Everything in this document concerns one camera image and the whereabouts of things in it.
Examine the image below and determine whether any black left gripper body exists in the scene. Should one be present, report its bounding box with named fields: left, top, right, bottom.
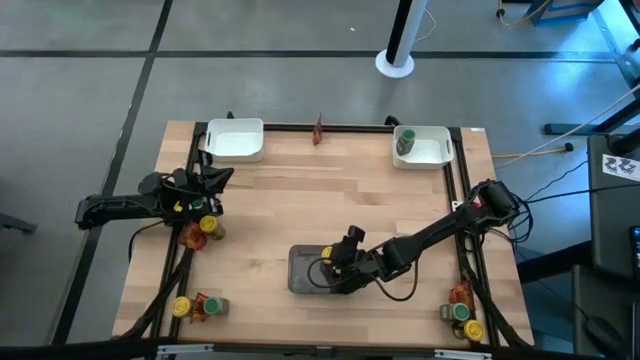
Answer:
left=171, top=167, right=205, bottom=217

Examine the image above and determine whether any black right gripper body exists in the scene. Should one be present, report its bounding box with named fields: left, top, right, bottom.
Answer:
left=328, top=238, right=390, bottom=296

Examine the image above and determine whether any yellow cap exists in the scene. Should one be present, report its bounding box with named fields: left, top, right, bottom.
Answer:
left=462, top=319, right=486, bottom=343

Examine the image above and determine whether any white plastic bin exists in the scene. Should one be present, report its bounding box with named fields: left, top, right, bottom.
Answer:
left=392, top=125, right=455, bottom=170
left=204, top=117, right=265, bottom=164

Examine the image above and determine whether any dark grey translucent bin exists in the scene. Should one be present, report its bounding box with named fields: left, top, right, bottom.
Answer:
left=287, top=243, right=359, bottom=295

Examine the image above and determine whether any grey floor leg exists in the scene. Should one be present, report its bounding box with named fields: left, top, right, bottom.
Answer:
left=0, top=212, right=39, bottom=234

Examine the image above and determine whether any white pole with round base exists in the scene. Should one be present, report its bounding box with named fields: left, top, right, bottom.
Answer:
left=374, top=0, right=431, bottom=80

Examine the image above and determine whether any black front bar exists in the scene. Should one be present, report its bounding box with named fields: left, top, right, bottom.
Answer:
left=0, top=337, right=640, bottom=360

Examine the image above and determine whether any black desk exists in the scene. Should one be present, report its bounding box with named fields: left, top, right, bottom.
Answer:
left=587, top=133, right=640, bottom=281

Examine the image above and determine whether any black floor leg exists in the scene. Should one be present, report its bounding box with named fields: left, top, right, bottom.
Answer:
left=543, top=97, right=640, bottom=136

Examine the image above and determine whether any white sticker with black print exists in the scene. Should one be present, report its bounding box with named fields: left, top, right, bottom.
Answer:
left=602, top=153, right=640, bottom=182

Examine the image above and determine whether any blue stand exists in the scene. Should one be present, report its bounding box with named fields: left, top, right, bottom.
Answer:
left=529, top=0, right=604, bottom=26

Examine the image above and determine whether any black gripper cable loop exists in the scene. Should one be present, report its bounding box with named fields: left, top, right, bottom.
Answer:
left=306, top=256, right=351, bottom=290

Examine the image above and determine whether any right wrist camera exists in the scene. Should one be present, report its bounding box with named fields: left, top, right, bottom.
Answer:
left=346, top=224, right=367, bottom=247

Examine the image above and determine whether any brown arm cable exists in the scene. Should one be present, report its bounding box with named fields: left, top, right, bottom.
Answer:
left=372, top=259, right=420, bottom=303

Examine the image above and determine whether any thin black curved cable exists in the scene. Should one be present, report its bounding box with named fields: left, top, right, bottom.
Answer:
left=127, top=219, right=167, bottom=262

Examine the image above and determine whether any black cable bundle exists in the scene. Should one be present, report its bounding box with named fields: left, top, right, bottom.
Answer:
left=462, top=239, right=532, bottom=349
left=119, top=247, right=196, bottom=342

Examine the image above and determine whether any black metal table frame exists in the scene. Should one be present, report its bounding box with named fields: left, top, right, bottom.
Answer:
left=149, top=119, right=501, bottom=347

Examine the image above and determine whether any silver corner bracket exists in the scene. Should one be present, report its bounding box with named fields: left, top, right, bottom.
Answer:
left=433, top=348, right=494, bottom=360
left=156, top=343, right=215, bottom=357

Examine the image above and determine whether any yellow cable with black plug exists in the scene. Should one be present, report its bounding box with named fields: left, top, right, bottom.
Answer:
left=492, top=142, right=575, bottom=160

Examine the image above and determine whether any thin black floor cable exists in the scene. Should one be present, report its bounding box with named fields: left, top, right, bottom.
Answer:
left=524, top=159, right=591, bottom=202

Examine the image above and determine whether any long white cable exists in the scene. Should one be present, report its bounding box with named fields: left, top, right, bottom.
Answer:
left=497, top=82, right=640, bottom=169

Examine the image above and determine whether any yellow floor cable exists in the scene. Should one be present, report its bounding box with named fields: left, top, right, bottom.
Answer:
left=496, top=0, right=551, bottom=27

